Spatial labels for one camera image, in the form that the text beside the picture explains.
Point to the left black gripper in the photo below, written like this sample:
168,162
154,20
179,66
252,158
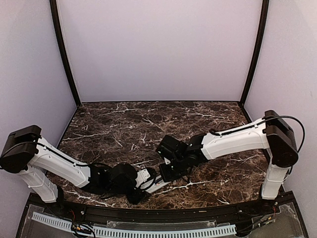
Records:
138,197

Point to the black front rail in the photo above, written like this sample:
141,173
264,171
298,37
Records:
100,214

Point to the white slotted cable duct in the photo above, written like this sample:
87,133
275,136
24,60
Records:
137,230

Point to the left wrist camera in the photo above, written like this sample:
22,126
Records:
145,177

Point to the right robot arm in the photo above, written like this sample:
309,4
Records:
270,132

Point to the white remote control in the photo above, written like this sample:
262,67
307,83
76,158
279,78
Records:
158,184

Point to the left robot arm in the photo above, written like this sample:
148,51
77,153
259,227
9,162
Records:
27,154

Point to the left black frame post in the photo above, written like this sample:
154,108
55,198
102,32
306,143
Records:
63,53

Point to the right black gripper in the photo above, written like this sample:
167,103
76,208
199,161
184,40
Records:
166,176

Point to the black frame post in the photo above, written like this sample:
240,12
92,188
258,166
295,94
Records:
63,53
256,52

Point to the right black frame post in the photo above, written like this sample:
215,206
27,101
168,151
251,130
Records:
256,52

